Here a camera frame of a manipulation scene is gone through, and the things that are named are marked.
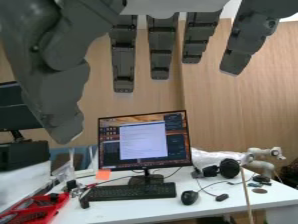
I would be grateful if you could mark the computer screen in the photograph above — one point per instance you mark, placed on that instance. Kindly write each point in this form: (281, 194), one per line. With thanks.
(144, 140)
(18, 106)

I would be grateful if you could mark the black mouse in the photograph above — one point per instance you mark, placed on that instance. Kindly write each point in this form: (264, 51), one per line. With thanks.
(189, 197)

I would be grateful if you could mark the thin stick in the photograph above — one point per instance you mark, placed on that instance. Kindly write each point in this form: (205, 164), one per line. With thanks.
(246, 196)

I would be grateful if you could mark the black headphones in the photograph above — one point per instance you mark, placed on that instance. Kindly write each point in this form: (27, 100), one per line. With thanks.
(224, 168)

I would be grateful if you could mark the small white jointed device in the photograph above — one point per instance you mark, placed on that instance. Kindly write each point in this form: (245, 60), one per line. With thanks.
(261, 160)

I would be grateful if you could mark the black keyboard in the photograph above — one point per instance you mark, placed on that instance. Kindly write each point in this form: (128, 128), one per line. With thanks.
(131, 192)

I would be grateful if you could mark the orange paper note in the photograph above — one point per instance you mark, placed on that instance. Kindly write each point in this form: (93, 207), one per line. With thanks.
(103, 174)

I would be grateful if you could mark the black case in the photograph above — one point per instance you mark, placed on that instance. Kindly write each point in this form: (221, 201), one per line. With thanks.
(22, 155)

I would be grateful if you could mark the white desk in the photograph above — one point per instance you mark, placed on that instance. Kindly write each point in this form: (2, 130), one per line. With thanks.
(147, 211)

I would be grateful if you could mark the small black tool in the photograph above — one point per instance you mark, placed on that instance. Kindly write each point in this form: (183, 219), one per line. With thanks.
(84, 201)

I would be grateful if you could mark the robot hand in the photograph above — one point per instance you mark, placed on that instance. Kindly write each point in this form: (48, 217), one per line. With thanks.
(48, 66)

